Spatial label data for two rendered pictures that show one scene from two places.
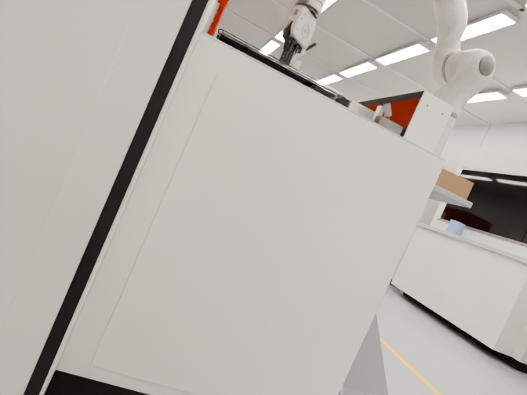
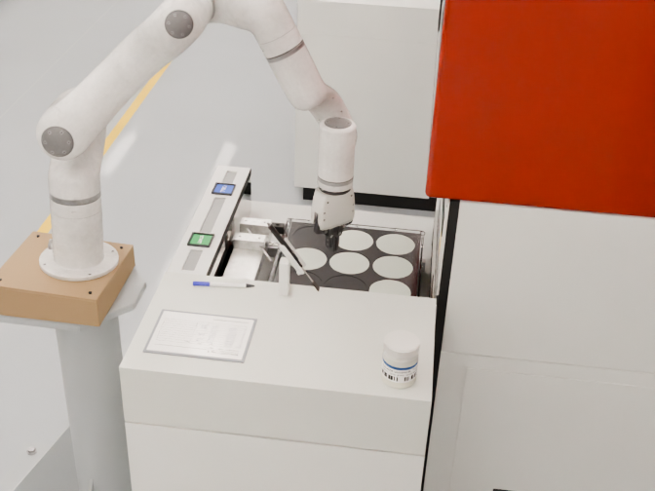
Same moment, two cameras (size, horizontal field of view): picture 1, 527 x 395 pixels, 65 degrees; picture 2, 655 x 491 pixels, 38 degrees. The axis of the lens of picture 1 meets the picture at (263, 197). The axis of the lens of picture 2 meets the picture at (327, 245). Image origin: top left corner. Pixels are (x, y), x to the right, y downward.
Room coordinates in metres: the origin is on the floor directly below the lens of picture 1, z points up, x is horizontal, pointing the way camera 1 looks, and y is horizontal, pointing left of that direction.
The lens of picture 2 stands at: (3.12, 0.80, 2.19)
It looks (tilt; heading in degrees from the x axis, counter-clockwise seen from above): 32 degrees down; 201
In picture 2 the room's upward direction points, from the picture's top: 2 degrees clockwise
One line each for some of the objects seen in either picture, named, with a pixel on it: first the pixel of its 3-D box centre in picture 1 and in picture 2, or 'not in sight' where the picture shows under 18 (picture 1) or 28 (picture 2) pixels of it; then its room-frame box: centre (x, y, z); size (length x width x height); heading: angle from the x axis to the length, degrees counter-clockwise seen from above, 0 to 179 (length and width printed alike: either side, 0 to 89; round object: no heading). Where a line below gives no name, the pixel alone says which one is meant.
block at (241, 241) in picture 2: not in sight; (250, 242); (1.27, -0.13, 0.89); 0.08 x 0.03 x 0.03; 105
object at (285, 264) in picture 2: (292, 63); (291, 268); (1.53, 0.10, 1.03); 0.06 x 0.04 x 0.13; 105
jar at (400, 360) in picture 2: not in sight; (400, 358); (1.70, 0.42, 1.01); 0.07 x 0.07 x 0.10
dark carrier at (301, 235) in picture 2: (266, 74); (349, 263); (1.26, 0.14, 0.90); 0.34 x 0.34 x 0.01; 15
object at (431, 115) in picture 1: (373, 127); (212, 238); (1.30, -0.22, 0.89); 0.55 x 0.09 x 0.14; 15
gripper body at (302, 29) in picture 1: (299, 26); (333, 203); (1.31, 0.11, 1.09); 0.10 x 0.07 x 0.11; 147
